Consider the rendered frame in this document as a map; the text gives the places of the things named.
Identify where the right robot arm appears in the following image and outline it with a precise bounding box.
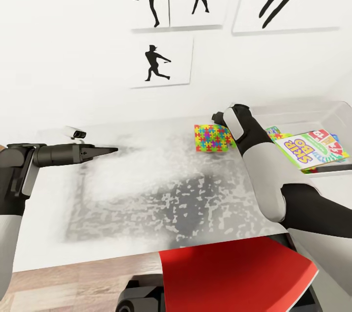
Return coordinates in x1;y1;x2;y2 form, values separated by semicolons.
212;103;352;298

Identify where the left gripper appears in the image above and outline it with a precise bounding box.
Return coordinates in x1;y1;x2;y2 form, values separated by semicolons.
51;143;119;166

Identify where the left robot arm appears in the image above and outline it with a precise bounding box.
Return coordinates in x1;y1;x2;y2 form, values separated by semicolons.
0;126;119;302

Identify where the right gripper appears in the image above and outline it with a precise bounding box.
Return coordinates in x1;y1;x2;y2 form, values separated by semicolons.
212;111;228;128

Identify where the board game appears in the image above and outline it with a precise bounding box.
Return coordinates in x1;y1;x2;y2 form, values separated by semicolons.
265;126;281;134
330;134;346;163
274;129;350;174

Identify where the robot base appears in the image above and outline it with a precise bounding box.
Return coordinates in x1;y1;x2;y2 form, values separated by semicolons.
115;280;166;312

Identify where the jigsaw puzzle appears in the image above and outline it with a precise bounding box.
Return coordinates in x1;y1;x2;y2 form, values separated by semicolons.
269;133;318;173
194;124;237;152

